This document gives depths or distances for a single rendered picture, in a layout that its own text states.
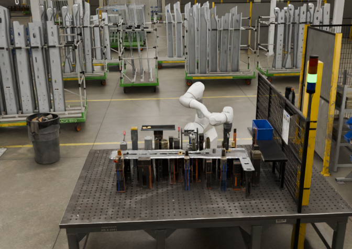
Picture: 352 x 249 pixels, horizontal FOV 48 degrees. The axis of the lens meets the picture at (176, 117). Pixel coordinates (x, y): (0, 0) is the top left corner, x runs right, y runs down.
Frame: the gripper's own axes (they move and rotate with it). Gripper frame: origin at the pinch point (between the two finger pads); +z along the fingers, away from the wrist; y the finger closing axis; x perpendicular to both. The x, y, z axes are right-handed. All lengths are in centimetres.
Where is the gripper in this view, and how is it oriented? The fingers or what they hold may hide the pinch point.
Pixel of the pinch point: (227, 146)
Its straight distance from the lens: 395.9
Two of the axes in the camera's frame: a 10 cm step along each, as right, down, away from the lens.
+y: 0.1, 3.2, -9.5
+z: 0.1, 9.5, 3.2
